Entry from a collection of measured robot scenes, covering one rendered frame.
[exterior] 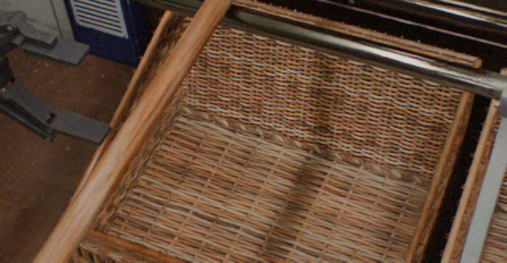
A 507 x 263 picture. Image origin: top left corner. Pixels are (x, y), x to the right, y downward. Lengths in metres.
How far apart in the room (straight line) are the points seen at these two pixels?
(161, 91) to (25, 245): 0.74
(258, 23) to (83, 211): 0.35
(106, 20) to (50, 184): 0.35
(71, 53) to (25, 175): 0.81
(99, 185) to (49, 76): 1.02
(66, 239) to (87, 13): 1.02
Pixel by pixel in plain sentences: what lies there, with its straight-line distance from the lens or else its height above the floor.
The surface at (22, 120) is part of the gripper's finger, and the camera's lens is 1.23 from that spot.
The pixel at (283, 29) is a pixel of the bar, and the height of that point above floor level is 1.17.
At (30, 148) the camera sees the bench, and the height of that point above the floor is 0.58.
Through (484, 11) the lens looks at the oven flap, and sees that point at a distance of 1.55.
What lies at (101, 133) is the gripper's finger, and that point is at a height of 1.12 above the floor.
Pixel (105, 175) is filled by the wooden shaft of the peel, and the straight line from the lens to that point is 1.03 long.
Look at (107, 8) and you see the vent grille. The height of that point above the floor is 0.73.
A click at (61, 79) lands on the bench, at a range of 2.02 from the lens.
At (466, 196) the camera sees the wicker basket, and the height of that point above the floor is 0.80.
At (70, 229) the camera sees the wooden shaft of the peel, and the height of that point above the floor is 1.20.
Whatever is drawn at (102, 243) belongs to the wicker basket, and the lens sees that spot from 1.58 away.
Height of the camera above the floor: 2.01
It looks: 50 degrees down
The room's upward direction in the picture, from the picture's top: 6 degrees counter-clockwise
